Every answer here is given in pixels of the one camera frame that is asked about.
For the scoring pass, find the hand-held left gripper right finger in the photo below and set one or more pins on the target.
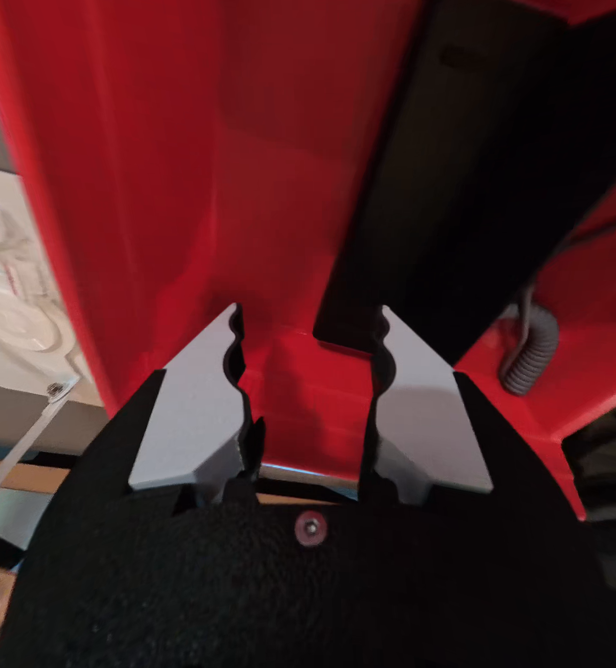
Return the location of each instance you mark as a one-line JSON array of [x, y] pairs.
[[428, 422]]

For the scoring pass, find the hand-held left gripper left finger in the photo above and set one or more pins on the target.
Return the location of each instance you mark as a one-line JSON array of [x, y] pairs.
[[193, 417]]

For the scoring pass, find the black device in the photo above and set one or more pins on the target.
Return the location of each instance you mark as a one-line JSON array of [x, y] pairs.
[[470, 182]]

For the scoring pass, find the red plastic bin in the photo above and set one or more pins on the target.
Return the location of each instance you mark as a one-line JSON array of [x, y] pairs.
[[156, 156]]

